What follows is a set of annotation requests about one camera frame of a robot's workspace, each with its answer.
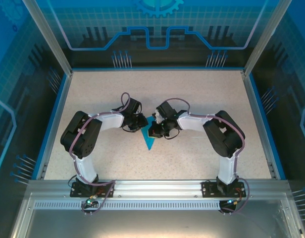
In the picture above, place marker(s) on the teal blue cloth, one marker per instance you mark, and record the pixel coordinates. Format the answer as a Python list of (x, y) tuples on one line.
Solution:
[(148, 142)]

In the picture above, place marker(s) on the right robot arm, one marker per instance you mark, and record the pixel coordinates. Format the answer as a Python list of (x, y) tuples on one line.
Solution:
[(224, 134)]

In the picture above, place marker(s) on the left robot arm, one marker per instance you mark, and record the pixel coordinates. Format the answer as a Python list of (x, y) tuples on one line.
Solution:
[(80, 138)]

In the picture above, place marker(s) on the blue table border strip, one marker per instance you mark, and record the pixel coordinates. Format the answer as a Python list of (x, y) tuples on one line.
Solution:
[(262, 111), (54, 111)]

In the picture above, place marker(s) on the grey metal tray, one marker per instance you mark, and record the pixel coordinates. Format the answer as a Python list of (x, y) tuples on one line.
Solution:
[(152, 225)]

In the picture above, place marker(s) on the small green-lit controller board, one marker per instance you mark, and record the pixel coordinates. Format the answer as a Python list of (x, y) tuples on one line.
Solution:
[(89, 203), (233, 202)]

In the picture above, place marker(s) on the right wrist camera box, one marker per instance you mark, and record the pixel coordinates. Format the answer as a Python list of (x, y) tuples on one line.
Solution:
[(157, 117)]

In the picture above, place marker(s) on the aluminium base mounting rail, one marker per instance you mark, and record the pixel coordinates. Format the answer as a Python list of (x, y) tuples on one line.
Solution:
[(157, 188)]

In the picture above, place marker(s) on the aluminium side rail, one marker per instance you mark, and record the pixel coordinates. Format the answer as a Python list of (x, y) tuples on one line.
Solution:
[(256, 111), (61, 111)]

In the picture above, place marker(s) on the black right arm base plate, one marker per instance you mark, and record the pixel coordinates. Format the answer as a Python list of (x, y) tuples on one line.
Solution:
[(204, 193)]

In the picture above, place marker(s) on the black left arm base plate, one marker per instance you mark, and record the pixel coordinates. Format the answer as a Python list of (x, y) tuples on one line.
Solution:
[(73, 193)]

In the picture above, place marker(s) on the aluminium upright post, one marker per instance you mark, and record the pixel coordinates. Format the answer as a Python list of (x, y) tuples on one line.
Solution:
[(266, 37), (49, 37)]

